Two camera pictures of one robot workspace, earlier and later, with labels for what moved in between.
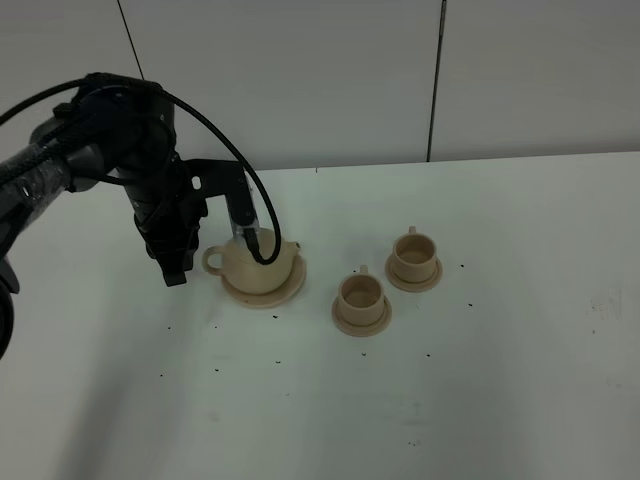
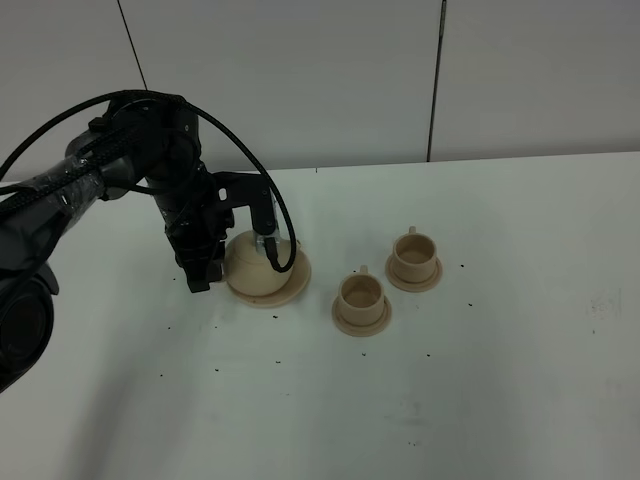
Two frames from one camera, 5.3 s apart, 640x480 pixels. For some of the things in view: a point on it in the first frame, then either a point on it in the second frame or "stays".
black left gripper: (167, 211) -> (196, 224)
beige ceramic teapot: (242, 270) stays
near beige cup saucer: (362, 330) stays
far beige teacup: (415, 257) stays
